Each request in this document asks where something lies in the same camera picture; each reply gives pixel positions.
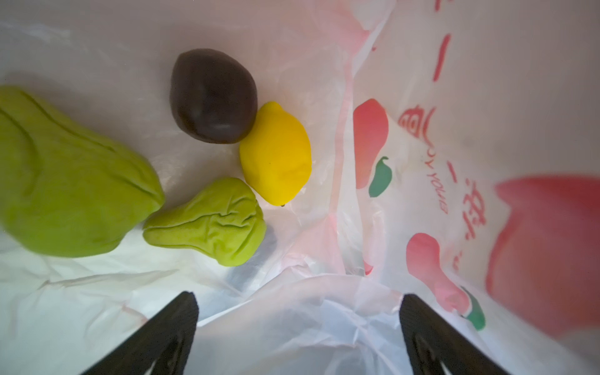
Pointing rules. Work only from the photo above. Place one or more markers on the dark purple mangosteen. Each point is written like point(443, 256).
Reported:
point(213, 98)

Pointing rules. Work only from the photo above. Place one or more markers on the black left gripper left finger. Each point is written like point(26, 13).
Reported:
point(161, 346)

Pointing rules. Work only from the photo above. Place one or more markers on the yellow lemon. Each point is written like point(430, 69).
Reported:
point(276, 155)

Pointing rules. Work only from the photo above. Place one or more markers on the green pear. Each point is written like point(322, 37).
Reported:
point(68, 191)

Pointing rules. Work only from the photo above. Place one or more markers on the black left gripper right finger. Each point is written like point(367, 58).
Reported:
point(434, 346)

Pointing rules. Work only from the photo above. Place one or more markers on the pink plastic bag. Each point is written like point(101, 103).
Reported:
point(455, 156)

